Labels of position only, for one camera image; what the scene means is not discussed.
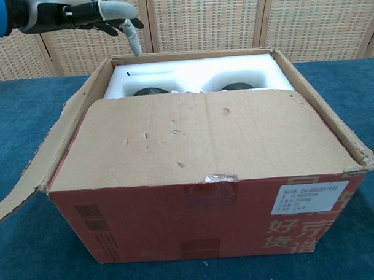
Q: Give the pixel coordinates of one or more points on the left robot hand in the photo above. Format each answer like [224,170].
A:
[78,11]

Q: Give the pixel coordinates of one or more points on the red cardboard box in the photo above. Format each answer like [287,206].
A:
[190,140]

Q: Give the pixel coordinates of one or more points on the black round part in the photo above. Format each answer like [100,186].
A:
[151,91]
[236,86]

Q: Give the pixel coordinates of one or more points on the white foam insert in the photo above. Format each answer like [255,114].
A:
[187,72]

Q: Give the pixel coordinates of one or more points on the blue carpet table mat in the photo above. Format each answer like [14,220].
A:
[23,127]

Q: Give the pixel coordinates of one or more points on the woven folding screen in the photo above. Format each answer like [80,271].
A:
[232,18]

